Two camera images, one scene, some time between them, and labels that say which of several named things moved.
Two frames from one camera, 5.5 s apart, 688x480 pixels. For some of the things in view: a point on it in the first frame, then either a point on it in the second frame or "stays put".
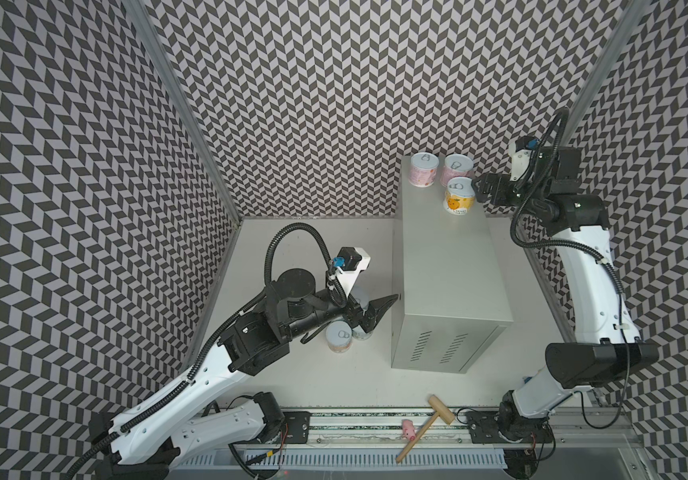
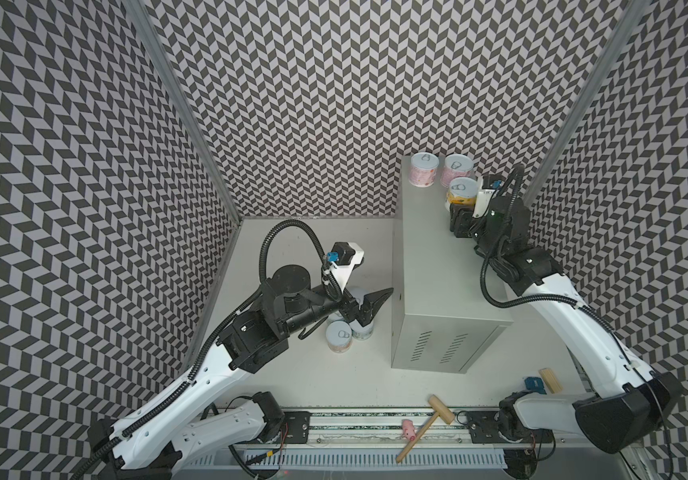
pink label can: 455,166 stays put
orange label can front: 459,195 stays put
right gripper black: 493,188 to 467,222
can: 338,336 stays put
